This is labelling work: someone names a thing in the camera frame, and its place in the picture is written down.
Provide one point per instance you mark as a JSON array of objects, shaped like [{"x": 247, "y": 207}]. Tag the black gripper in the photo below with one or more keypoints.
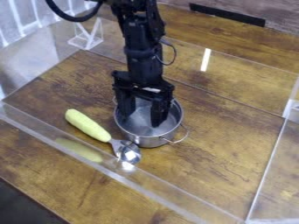
[{"x": 143, "y": 74}]

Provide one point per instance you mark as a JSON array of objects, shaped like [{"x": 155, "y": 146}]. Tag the silver pot with handles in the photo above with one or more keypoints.
[{"x": 140, "y": 132}]

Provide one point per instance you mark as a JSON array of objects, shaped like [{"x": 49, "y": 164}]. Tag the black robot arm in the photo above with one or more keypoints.
[{"x": 140, "y": 24}]

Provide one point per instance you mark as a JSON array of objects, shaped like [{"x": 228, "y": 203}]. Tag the red and white mushroom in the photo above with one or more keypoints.
[{"x": 155, "y": 90}]

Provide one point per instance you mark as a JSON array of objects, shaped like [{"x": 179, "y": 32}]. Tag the black strip on table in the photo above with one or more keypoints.
[{"x": 228, "y": 15}]

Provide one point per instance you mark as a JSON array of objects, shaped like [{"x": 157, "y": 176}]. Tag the spoon with yellow handle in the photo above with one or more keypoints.
[{"x": 124, "y": 149}]

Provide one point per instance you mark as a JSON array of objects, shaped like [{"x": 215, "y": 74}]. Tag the clear acrylic triangle bracket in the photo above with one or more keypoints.
[{"x": 87, "y": 39}]

